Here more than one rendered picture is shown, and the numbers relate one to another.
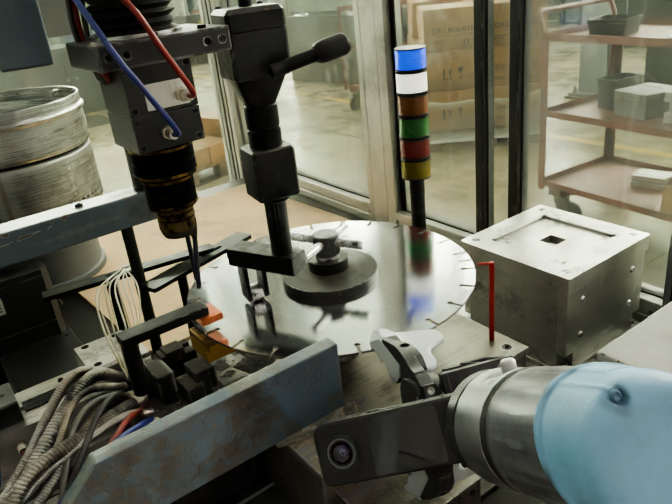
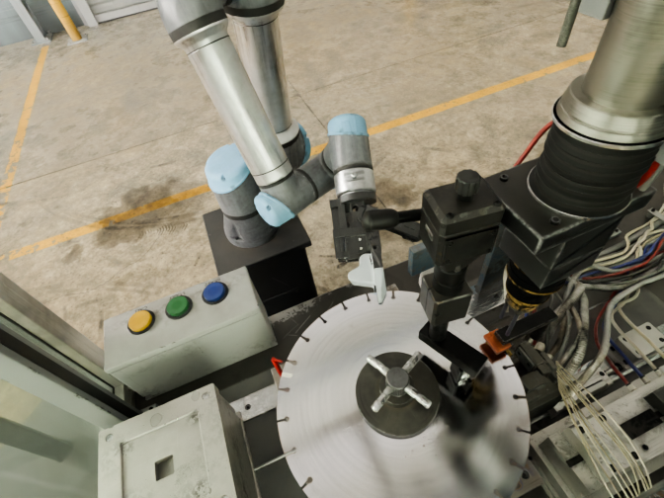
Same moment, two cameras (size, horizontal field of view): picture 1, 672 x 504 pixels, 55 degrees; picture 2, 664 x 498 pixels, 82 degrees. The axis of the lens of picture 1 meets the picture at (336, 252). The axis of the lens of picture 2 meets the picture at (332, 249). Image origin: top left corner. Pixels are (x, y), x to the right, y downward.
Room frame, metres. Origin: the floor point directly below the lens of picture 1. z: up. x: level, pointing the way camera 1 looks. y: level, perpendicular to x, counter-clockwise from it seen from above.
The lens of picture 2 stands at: (0.85, 0.02, 1.47)
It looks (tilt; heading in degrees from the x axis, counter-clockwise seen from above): 49 degrees down; 200
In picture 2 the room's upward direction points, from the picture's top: 10 degrees counter-clockwise
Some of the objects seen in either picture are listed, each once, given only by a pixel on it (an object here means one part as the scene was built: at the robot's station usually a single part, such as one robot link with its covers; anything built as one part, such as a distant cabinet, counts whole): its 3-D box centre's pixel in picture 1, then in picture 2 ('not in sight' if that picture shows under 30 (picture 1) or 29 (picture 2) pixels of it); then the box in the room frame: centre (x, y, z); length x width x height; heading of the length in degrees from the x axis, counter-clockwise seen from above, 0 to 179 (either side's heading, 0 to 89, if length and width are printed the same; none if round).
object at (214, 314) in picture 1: (175, 346); (517, 336); (0.56, 0.17, 0.95); 0.10 x 0.03 x 0.07; 124
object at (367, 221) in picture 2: (299, 54); (410, 226); (0.60, 0.01, 1.21); 0.08 x 0.06 x 0.03; 124
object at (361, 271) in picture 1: (329, 266); (396, 389); (0.67, 0.01, 0.96); 0.11 x 0.11 x 0.03
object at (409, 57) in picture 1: (410, 58); not in sight; (0.93, -0.14, 1.14); 0.05 x 0.04 x 0.03; 34
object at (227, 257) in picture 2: not in sight; (283, 299); (0.21, -0.42, 0.37); 0.40 x 0.40 x 0.75; 34
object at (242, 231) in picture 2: not in sight; (248, 213); (0.21, -0.42, 0.80); 0.15 x 0.15 x 0.10
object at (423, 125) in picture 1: (413, 125); not in sight; (0.93, -0.14, 1.05); 0.05 x 0.04 x 0.03; 34
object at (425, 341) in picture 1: (411, 343); (366, 276); (0.49, -0.06, 0.96); 0.09 x 0.06 x 0.03; 15
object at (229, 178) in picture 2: not in sight; (236, 178); (0.20, -0.42, 0.91); 0.13 x 0.12 x 0.14; 146
